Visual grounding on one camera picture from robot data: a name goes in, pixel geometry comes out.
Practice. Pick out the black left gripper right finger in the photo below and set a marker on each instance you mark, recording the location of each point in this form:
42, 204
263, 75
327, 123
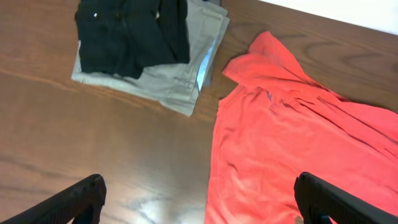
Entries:
320, 202

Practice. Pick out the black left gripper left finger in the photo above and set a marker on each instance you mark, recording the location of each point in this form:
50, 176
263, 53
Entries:
81, 203

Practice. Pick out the orange soccer t-shirt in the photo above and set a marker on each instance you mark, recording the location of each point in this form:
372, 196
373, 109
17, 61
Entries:
278, 123

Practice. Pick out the khaki folded pants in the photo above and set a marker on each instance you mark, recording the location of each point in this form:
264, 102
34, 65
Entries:
176, 87

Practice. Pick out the black folded garment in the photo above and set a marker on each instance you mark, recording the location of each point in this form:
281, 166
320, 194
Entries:
125, 36

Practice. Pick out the grey folded garment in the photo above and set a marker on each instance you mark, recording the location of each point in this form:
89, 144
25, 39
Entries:
207, 80

